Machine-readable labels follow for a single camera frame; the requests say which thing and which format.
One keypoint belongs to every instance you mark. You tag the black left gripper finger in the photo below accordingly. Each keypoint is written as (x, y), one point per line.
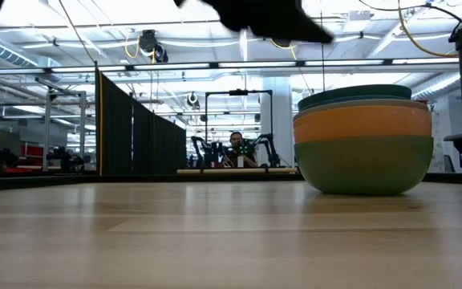
(307, 32)

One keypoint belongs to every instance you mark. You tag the dark green bowl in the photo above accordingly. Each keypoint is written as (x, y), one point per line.
(355, 91)

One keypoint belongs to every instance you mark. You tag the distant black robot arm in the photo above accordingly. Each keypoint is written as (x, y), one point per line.
(203, 150)
(267, 148)

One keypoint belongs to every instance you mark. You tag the white pillar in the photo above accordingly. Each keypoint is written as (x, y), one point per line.
(283, 116)

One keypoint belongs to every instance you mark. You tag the orange bowl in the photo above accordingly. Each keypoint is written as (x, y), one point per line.
(359, 122)

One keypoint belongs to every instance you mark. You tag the seated person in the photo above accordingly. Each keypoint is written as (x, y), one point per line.
(239, 152)

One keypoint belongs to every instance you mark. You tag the olive green bowl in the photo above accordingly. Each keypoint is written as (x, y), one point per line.
(363, 168)

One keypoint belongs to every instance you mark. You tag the distant wooden table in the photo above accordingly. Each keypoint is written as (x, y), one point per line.
(235, 170)

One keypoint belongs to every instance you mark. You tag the black partition curtain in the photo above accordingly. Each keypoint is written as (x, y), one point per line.
(143, 124)

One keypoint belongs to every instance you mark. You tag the black equipment on stand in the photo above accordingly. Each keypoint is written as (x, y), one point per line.
(68, 158)

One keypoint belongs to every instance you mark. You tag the black metal frame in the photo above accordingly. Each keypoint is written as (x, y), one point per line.
(239, 92)

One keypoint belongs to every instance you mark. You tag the long aluminium rail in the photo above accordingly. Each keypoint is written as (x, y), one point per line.
(175, 65)

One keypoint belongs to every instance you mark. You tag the silver metal frame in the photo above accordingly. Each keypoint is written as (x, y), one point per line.
(46, 128)

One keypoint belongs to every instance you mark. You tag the ribbed ventilation duct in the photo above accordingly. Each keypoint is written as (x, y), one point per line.
(10, 54)

